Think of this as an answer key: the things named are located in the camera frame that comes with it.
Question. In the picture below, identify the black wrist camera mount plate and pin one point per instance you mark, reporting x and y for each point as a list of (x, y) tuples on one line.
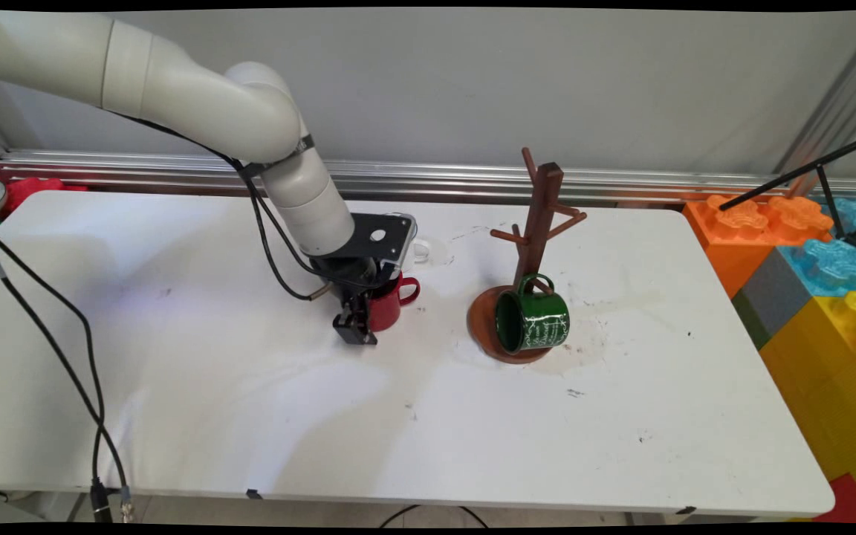
[(387, 245)]

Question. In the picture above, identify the orange studded toy block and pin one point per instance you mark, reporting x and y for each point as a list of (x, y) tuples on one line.
[(733, 245)]

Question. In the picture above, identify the dark green toy block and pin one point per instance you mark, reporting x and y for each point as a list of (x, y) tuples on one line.
[(751, 319)]

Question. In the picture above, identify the black tripod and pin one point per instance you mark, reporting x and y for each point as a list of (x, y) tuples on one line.
[(799, 174)]

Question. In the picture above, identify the plain yellow toy block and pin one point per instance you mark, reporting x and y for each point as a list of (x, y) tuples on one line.
[(844, 431)]

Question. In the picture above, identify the green enamel mug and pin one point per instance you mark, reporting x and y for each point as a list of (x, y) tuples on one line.
[(543, 323)]

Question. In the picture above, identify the yellow studded toy block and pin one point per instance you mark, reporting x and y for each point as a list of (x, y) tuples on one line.
[(837, 334)]

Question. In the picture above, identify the aluminium rail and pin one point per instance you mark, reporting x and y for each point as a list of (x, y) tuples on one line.
[(472, 178)]

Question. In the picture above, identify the light blue studded toy block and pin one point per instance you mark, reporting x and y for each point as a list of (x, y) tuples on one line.
[(829, 267)]

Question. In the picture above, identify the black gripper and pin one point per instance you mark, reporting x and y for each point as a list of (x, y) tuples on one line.
[(354, 273)]

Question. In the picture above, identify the red enamel mug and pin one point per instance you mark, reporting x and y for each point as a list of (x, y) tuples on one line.
[(387, 308)]

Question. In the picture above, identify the brown wooden mug tree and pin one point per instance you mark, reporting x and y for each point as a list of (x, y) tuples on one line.
[(547, 200)]

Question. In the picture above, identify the black table edge clip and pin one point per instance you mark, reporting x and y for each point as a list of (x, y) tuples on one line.
[(254, 493), (686, 510)]

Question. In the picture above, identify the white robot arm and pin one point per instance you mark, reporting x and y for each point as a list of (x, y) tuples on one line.
[(175, 89)]

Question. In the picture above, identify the plain red toy block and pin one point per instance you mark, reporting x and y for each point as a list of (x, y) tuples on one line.
[(848, 501)]

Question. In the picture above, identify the red plastic toy block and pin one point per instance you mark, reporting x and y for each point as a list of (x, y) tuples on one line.
[(27, 190)]

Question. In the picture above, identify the white enamel mug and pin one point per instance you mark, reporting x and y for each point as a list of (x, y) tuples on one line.
[(409, 254)]

